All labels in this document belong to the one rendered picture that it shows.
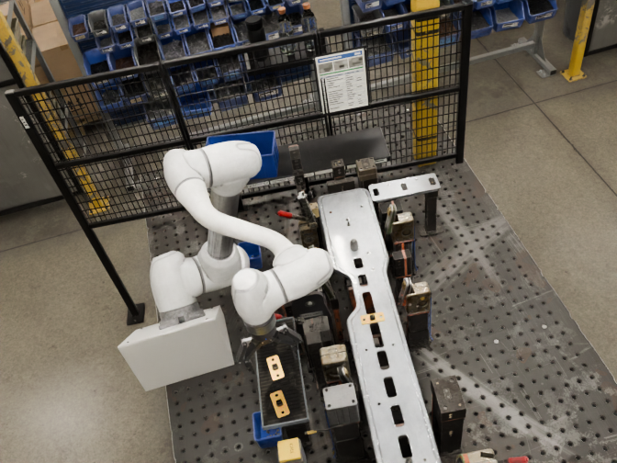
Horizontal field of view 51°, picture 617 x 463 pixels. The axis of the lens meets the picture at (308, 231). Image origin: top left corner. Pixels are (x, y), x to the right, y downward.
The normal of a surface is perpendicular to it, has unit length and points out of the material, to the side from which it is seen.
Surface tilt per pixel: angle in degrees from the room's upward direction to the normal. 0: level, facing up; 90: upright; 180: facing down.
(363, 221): 0
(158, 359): 90
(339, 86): 90
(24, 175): 90
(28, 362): 0
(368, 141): 0
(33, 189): 90
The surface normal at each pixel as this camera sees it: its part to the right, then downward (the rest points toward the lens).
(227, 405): -0.13, -0.67
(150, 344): 0.26, 0.69
